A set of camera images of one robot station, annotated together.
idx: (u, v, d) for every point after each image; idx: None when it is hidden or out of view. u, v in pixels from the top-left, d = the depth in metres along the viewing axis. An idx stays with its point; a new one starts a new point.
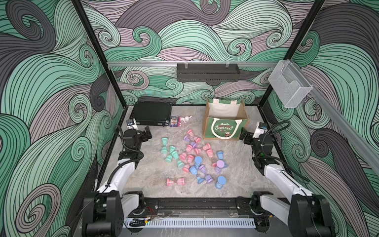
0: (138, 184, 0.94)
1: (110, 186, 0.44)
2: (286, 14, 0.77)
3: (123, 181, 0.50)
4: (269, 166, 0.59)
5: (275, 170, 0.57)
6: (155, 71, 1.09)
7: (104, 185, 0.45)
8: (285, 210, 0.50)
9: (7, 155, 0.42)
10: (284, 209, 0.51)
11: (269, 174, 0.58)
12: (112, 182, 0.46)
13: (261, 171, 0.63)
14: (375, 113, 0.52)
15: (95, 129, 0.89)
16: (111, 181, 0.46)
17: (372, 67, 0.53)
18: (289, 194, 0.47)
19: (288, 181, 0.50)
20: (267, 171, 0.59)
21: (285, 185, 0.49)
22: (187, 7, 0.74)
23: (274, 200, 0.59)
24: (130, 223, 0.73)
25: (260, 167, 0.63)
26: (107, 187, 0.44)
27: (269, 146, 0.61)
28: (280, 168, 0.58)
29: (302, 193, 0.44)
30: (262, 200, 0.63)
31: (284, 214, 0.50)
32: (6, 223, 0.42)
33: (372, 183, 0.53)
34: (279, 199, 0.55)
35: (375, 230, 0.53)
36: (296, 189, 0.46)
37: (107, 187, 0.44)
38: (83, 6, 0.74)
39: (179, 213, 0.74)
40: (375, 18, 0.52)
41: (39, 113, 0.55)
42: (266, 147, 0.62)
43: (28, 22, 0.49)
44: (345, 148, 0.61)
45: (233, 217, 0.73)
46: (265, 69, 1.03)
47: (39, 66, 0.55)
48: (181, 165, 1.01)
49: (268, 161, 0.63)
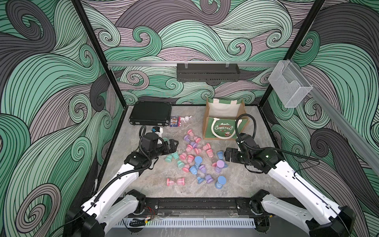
0: (138, 184, 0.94)
1: (96, 206, 0.41)
2: (286, 14, 0.77)
3: (114, 198, 0.46)
4: (275, 169, 0.48)
5: (284, 175, 0.47)
6: (155, 71, 1.09)
7: (90, 203, 0.42)
8: (301, 218, 0.48)
9: (7, 155, 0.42)
10: (298, 216, 0.50)
11: (276, 177, 0.49)
12: (100, 200, 0.42)
13: (265, 171, 0.52)
14: (375, 113, 0.52)
15: (95, 129, 0.89)
16: (98, 199, 0.43)
17: (372, 67, 0.53)
18: (314, 211, 0.42)
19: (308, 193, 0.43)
20: (273, 175, 0.49)
21: (305, 198, 0.43)
22: (187, 7, 0.74)
23: (277, 202, 0.59)
24: (130, 222, 0.73)
25: (262, 165, 0.51)
26: (92, 206, 0.41)
27: (251, 139, 0.57)
28: (288, 169, 0.48)
29: (334, 214, 0.39)
30: (264, 206, 0.62)
31: (297, 220, 0.49)
32: (6, 222, 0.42)
33: (372, 183, 0.53)
34: (282, 201, 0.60)
35: (375, 230, 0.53)
36: (325, 209, 0.40)
37: (92, 206, 0.41)
38: (83, 6, 0.74)
39: (179, 213, 0.74)
40: (375, 18, 0.52)
41: (39, 113, 0.55)
42: (250, 143, 0.57)
43: (28, 22, 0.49)
44: (345, 148, 0.61)
45: (233, 217, 0.73)
46: (265, 69, 1.03)
47: (39, 66, 0.55)
48: (181, 165, 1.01)
49: (271, 158, 0.51)
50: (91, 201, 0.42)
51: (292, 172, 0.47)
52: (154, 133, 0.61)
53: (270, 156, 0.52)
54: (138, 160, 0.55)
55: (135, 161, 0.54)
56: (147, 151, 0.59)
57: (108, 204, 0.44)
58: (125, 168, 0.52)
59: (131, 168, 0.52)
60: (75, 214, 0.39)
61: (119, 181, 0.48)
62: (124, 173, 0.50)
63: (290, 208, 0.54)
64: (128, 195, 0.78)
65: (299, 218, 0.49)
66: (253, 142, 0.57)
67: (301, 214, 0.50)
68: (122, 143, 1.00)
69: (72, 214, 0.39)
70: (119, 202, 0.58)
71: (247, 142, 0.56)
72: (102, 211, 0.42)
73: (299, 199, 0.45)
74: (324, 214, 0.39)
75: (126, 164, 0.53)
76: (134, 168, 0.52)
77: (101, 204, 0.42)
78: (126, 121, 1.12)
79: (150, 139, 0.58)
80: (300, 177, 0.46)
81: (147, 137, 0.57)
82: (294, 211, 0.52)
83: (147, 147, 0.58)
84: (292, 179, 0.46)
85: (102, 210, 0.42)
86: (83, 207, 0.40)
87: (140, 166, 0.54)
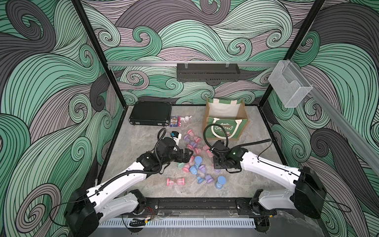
0: (138, 184, 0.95)
1: (99, 195, 0.42)
2: (286, 14, 0.77)
3: (116, 193, 0.46)
4: (243, 161, 0.54)
5: (251, 162, 0.53)
6: (155, 71, 1.09)
7: (95, 190, 0.43)
8: (287, 199, 0.49)
9: (7, 155, 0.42)
10: (285, 198, 0.51)
11: (247, 167, 0.54)
12: (103, 191, 0.43)
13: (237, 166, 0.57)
14: (375, 113, 0.52)
15: (95, 128, 0.88)
16: (103, 189, 0.44)
17: (372, 67, 0.53)
18: (283, 181, 0.45)
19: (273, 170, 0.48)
20: (244, 166, 0.55)
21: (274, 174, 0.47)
22: (187, 7, 0.74)
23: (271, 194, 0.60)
24: (130, 222, 0.73)
25: (234, 162, 0.57)
26: (95, 194, 0.42)
27: (220, 143, 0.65)
28: (252, 156, 0.55)
29: (296, 177, 0.44)
30: (263, 203, 0.61)
31: (287, 203, 0.50)
32: (6, 222, 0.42)
33: (372, 184, 0.53)
34: (272, 190, 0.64)
35: (375, 230, 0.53)
36: (288, 176, 0.45)
37: (94, 194, 0.42)
38: (83, 6, 0.74)
39: (179, 213, 0.74)
40: (375, 17, 0.52)
41: (39, 113, 0.55)
42: (220, 146, 0.64)
43: (28, 22, 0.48)
44: (345, 148, 0.61)
45: (233, 217, 0.73)
46: (265, 69, 1.03)
47: (39, 65, 0.55)
48: (181, 165, 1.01)
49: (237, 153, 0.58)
50: (96, 188, 0.43)
51: (256, 158, 0.54)
52: (172, 139, 0.60)
53: (237, 152, 0.59)
54: (151, 162, 0.54)
55: (147, 163, 0.54)
56: (160, 156, 0.58)
57: (109, 197, 0.44)
58: (135, 166, 0.52)
59: (140, 168, 0.52)
60: (79, 197, 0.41)
61: (126, 177, 0.48)
62: (132, 171, 0.50)
63: (276, 193, 0.57)
64: (129, 195, 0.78)
65: (286, 199, 0.50)
66: (222, 144, 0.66)
67: (286, 195, 0.52)
68: (122, 143, 1.00)
69: (76, 196, 0.40)
70: (119, 199, 0.57)
71: (217, 147, 0.64)
72: (102, 202, 0.42)
73: (270, 177, 0.49)
74: (289, 181, 0.43)
75: (136, 162, 0.53)
76: (144, 169, 0.52)
77: (104, 195, 0.43)
78: (126, 121, 1.12)
79: (167, 144, 0.57)
80: (263, 160, 0.52)
81: (164, 141, 0.56)
82: (280, 194, 0.54)
83: (161, 151, 0.57)
84: (257, 163, 0.52)
85: (102, 201, 0.42)
86: (89, 192, 0.42)
87: (150, 169, 0.54)
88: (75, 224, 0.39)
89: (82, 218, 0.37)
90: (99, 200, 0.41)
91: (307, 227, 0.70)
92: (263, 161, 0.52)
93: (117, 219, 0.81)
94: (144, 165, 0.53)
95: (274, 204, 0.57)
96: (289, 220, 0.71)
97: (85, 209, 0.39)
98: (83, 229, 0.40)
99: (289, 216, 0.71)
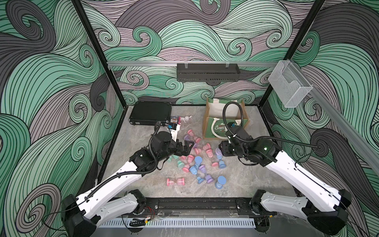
0: (138, 184, 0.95)
1: (91, 201, 0.40)
2: (286, 14, 0.77)
3: (109, 196, 0.45)
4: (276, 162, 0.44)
5: (286, 168, 0.43)
6: (155, 71, 1.09)
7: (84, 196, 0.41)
8: (298, 209, 0.49)
9: (7, 155, 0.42)
10: (296, 207, 0.50)
11: (277, 171, 0.45)
12: (94, 197, 0.41)
13: (262, 163, 0.47)
14: (375, 113, 0.52)
15: (95, 128, 0.88)
16: (93, 195, 0.41)
17: (372, 67, 0.53)
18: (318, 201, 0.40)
19: (312, 184, 0.40)
20: (273, 168, 0.45)
21: (308, 188, 0.41)
22: (187, 7, 0.74)
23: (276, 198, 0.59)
24: (130, 222, 0.73)
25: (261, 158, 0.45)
26: (85, 201, 0.40)
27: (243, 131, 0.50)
28: (288, 161, 0.44)
29: (337, 201, 0.38)
30: (265, 204, 0.61)
31: (296, 212, 0.49)
32: (6, 222, 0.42)
33: (372, 184, 0.53)
34: (278, 195, 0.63)
35: (375, 230, 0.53)
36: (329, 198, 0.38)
37: (84, 201, 0.40)
38: (83, 6, 0.74)
39: (179, 213, 0.74)
40: (375, 17, 0.52)
41: (39, 113, 0.55)
42: (243, 136, 0.50)
43: (28, 22, 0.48)
44: (345, 148, 0.61)
45: (233, 217, 0.73)
46: (265, 69, 1.03)
47: (38, 65, 0.55)
48: (181, 165, 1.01)
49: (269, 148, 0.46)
50: (86, 195, 0.41)
51: (292, 163, 0.44)
52: (168, 133, 0.54)
53: (269, 148, 0.46)
54: (145, 160, 0.50)
55: (140, 161, 0.50)
56: (156, 153, 0.53)
57: (101, 202, 0.43)
58: (128, 166, 0.48)
59: (133, 169, 0.48)
60: (68, 205, 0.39)
61: (118, 180, 0.45)
62: (124, 172, 0.47)
63: (286, 199, 0.55)
64: (130, 194, 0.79)
65: (296, 208, 0.49)
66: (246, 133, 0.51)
67: (297, 204, 0.50)
68: (122, 143, 1.00)
69: (66, 203, 0.39)
70: (118, 200, 0.57)
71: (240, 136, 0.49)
72: (93, 209, 0.41)
73: (299, 188, 0.43)
74: (329, 204, 0.38)
75: (129, 162, 0.49)
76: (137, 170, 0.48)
77: (94, 201, 0.41)
78: (126, 121, 1.12)
79: (161, 139, 0.51)
80: (300, 168, 0.43)
81: (159, 137, 0.51)
82: (290, 202, 0.53)
83: (156, 148, 0.52)
84: (293, 171, 0.42)
85: (93, 208, 0.41)
86: (78, 199, 0.40)
87: (144, 167, 0.50)
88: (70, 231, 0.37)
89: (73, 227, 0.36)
90: (89, 207, 0.40)
91: (307, 227, 0.70)
92: (300, 170, 0.43)
93: (117, 219, 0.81)
94: (138, 164, 0.49)
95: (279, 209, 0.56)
96: (289, 220, 0.71)
97: (74, 217, 0.37)
98: (78, 233, 0.39)
99: (289, 216, 0.71)
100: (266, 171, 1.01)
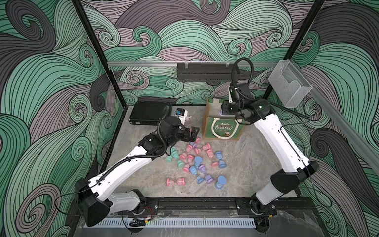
0: (138, 184, 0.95)
1: (102, 184, 0.40)
2: (286, 14, 0.77)
3: (121, 180, 0.45)
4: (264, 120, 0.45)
5: (271, 128, 0.45)
6: (155, 71, 1.09)
7: (96, 179, 0.41)
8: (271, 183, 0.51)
9: (7, 155, 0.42)
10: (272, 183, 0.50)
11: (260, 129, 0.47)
12: (105, 179, 0.41)
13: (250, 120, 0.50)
14: (375, 113, 0.52)
15: (95, 128, 0.88)
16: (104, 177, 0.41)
17: (372, 67, 0.53)
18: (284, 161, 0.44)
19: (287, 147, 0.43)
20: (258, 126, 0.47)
21: (280, 149, 0.44)
22: (187, 7, 0.74)
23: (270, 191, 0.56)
24: (130, 222, 0.73)
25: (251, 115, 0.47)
26: (96, 183, 0.40)
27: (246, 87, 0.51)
28: (277, 123, 0.46)
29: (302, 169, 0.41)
30: (258, 198, 0.64)
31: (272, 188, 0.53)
32: (6, 222, 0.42)
33: (372, 184, 0.53)
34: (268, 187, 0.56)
35: (375, 230, 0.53)
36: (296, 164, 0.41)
37: (96, 183, 0.40)
38: (83, 6, 0.74)
39: (179, 213, 0.74)
40: (375, 18, 0.52)
41: (39, 113, 0.55)
42: (246, 92, 0.51)
43: (28, 22, 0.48)
44: (345, 148, 0.61)
45: (233, 217, 0.73)
46: (265, 69, 1.03)
47: (39, 66, 0.55)
48: (181, 165, 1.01)
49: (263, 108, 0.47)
50: (97, 177, 0.41)
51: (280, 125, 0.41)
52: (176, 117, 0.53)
53: (263, 107, 0.47)
54: (154, 144, 0.49)
55: (149, 145, 0.49)
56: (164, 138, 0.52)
57: (113, 185, 0.42)
58: (137, 150, 0.48)
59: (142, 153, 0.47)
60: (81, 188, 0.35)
61: (127, 164, 0.44)
62: (134, 156, 0.46)
63: None
64: (134, 192, 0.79)
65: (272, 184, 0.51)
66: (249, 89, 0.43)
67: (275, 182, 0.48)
68: (123, 143, 1.00)
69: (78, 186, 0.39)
70: (125, 194, 0.58)
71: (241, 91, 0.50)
72: (105, 191, 0.41)
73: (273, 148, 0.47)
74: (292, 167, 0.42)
75: (139, 146, 0.49)
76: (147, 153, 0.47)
77: (106, 184, 0.40)
78: (126, 121, 1.12)
79: (170, 124, 0.51)
80: (284, 132, 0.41)
81: (167, 121, 0.50)
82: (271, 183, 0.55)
83: (165, 133, 0.51)
84: (277, 133, 0.45)
85: (105, 191, 0.41)
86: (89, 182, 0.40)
87: (154, 151, 0.49)
88: (84, 215, 0.37)
89: (87, 210, 0.36)
90: (101, 189, 0.40)
91: (307, 227, 0.70)
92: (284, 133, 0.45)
93: (116, 219, 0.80)
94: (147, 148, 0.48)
95: (267, 197, 0.59)
96: (289, 220, 0.71)
97: (88, 199, 0.37)
98: (93, 217, 0.40)
99: (289, 216, 0.71)
100: (266, 171, 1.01)
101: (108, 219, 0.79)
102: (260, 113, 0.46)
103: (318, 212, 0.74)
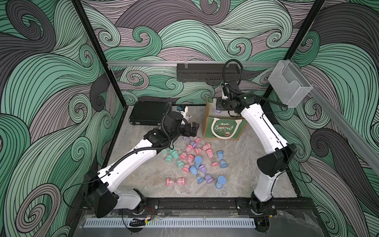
0: (138, 184, 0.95)
1: (111, 175, 0.41)
2: (285, 14, 0.77)
3: (129, 172, 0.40)
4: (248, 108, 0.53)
5: (253, 114, 0.52)
6: (155, 71, 1.09)
7: (105, 171, 0.42)
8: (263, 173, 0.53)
9: (7, 155, 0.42)
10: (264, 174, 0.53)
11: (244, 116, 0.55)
12: (115, 171, 0.42)
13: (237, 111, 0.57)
14: (375, 113, 0.52)
15: (95, 128, 0.88)
16: (114, 169, 0.43)
17: (372, 67, 0.53)
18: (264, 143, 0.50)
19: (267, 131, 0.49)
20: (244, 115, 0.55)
21: (261, 134, 0.50)
22: (187, 7, 0.74)
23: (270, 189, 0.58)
24: (130, 222, 0.73)
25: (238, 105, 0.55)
26: (106, 175, 0.41)
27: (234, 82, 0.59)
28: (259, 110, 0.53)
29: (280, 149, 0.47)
30: (256, 195, 0.65)
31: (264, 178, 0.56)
32: (6, 222, 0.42)
33: (372, 184, 0.53)
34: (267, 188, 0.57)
35: (375, 230, 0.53)
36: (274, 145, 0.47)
37: (106, 175, 0.41)
38: (83, 6, 0.74)
39: (179, 213, 0.74)
40: (375, 18, 0.52)
41: (39, 113, 0.55)
42: (234, 87, 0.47)
43: (28, 22, 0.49)
44: (345, 148, 0.61)
45: (233, 217, 0.73)
46: (265, 69, 1.03)
47: (39, 66, 0.55)
48: (181, 165, 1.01)
49: (249, 98, 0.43)
50: (107, 169, 0.42)
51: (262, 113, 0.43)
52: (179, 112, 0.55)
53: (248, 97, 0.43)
54: (159, 138, 0.51)
55: (155, 138, 0.51)
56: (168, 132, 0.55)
57: (122, 176, 0.44)
58: (143, 143, 0.49)
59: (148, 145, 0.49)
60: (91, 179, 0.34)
61: (134, 156, 0.46)
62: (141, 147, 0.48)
63: None
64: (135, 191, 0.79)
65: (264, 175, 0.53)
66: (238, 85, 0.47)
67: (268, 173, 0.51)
68: (123, 143, 1.00)
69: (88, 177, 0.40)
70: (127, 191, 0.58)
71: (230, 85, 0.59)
72: (115, 182, 0.42)
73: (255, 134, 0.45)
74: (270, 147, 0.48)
75: (144, 139, 0.51)
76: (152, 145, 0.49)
77: (115, 175, 0.42)
78: (126, 121, 1.12)
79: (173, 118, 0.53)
80: (266, 119, 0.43)
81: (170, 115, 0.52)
82: None
83: (169, 127, 0.54)
84: (258, 119, 0.51)
85: (115, 181, 0.42)
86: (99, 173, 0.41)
87: (159, 144, 0.51)
88: (94, 205, 0.39)
89: (98, 199, 0.37)
90: (111, 180, 0.41)
91: (308, 227, 0.70)
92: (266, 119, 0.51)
93: (116, 219, 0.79)
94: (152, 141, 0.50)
95: (264, 190, 0.60)
96: (289, 220, 0.71)
97: (99, 189, 0.38)
98: (102, 208, 0.41)
99: (289, 216, 0.71)
100: None
101: (108, 220, 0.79)
102: (244, 103, 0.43)
103: (318, 212, 0.74)
